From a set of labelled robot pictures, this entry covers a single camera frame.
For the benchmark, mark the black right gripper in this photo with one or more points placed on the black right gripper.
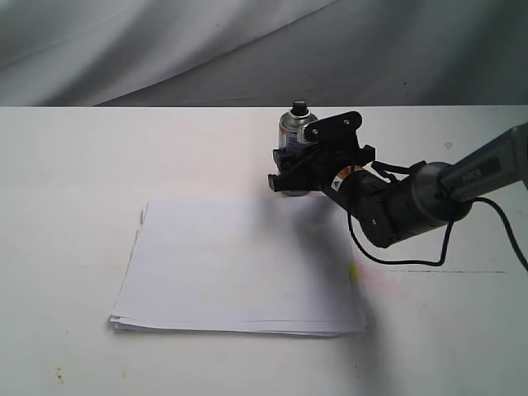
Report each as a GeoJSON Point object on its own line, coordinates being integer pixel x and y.
{"type": "Point", "coordinates": [338, 174]}

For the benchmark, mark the silver spray can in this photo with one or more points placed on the silver spray can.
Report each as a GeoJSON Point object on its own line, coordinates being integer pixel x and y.
{"type": "Point", "coordinates": [291, 124]}

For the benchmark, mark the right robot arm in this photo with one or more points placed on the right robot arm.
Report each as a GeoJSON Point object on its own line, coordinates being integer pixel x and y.
{"type": "Point", "coordinates": [393, 203]}

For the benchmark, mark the white paper stack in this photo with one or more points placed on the white paper stack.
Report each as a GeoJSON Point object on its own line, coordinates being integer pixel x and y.
{"type": "Point", "coordinates": [267, 265]}

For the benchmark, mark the yellow sticky marker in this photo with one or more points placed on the yellow sticky marker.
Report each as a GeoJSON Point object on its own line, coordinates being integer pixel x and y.
{"type": "Point", "coordinates": [353, 273]}

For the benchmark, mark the white backdrop cloth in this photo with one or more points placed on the white backdrop cloth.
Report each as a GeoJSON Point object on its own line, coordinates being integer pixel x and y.
{"type": "Point", "coordinates": [263, 53]}

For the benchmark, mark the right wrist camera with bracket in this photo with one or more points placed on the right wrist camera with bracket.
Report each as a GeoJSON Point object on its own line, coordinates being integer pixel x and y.
{"type": "Point", "coordinates": [334, 134]}

